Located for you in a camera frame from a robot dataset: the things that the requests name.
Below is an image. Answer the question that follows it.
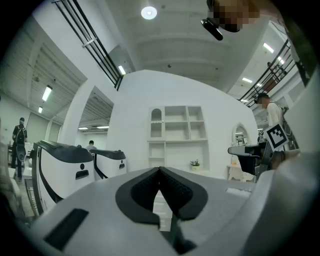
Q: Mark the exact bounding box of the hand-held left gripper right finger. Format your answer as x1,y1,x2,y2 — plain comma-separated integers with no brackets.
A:
158,165,256,256

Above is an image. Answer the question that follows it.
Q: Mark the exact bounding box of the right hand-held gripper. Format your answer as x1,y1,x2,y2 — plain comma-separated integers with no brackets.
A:
227,123,301,177

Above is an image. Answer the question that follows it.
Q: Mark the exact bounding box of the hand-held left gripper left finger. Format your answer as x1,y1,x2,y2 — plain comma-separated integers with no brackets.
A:
29,166,176,256

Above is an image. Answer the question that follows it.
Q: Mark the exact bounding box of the person's right hand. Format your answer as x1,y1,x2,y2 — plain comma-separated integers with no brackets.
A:
271,149,300,171

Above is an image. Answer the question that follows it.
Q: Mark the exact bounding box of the white vanity table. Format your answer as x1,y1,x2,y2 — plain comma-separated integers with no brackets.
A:
226,163,256,183

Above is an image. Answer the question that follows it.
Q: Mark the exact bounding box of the arched white mirror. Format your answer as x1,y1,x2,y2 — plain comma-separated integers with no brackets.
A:
231,122,251,149

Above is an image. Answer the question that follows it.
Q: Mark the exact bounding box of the white desk cabinet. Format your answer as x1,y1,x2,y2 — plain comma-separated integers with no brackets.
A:
152,189,174,232

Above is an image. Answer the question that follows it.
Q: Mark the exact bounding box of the white robot with black lid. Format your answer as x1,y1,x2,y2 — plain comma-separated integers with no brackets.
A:
31,139,95,216
89,148,128,180

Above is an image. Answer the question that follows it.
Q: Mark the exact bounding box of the white shelf cabinet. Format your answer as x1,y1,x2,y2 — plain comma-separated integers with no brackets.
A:
147,105,210,173

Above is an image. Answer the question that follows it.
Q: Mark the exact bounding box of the black railing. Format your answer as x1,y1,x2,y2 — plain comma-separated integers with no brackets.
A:
237,38,301,109
51,0,124,90

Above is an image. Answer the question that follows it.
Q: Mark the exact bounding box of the round ceiling lamp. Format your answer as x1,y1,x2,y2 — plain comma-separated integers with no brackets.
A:
140,6,158,20

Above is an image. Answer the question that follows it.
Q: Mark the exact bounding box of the black head camera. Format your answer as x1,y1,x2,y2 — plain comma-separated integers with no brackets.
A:
200,17,224,41

